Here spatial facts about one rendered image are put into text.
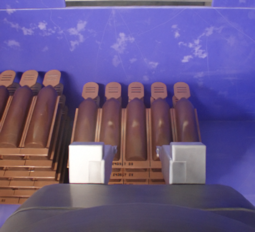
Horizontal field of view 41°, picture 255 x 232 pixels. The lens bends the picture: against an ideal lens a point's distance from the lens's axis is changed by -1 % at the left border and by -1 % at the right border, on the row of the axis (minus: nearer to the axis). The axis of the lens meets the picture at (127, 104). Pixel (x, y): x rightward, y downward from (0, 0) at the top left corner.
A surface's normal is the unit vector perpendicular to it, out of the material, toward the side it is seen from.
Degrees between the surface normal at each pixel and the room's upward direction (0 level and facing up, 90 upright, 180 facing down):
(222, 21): 90
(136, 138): 0
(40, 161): 0
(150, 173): 0
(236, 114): 90
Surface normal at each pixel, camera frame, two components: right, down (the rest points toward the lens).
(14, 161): -0.02, -0.69
